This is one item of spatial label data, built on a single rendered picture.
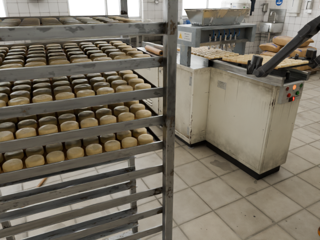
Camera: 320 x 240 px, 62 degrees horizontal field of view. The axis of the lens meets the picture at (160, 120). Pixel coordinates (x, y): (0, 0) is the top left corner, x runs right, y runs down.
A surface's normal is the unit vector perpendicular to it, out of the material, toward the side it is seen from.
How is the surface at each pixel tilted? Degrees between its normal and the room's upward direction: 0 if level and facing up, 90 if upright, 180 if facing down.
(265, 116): 90
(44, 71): 90
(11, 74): 90
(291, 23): 90
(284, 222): 0
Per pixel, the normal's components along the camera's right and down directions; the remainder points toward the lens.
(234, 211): 0.00, -0.91
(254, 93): -0.86, 0.21
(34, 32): 0.39, 0.38
